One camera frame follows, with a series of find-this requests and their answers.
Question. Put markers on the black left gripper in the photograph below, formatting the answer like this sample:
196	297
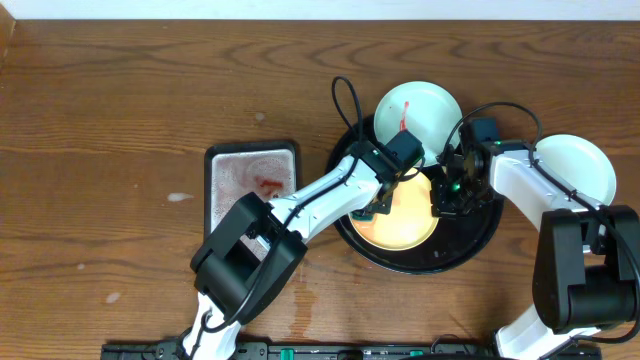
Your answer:
386	210

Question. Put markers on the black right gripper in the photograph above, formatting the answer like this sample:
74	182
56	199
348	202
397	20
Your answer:
441	206

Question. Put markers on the yellow plate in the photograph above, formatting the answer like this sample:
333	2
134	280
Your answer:
410	221

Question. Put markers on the mint plate with long stain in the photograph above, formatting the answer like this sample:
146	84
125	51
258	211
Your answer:
425	109

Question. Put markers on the green and yellow sponge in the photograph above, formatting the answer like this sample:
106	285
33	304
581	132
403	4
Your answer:
362	216

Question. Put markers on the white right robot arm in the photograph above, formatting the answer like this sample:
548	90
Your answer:
586	275

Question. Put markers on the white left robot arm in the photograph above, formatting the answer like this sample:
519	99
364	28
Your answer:
250	255

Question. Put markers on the black round tray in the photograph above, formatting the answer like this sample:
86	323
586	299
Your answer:
454	241

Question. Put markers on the black rectangular soapy tray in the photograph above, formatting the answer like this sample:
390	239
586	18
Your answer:
268	169

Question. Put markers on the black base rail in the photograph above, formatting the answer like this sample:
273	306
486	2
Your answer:
170	350

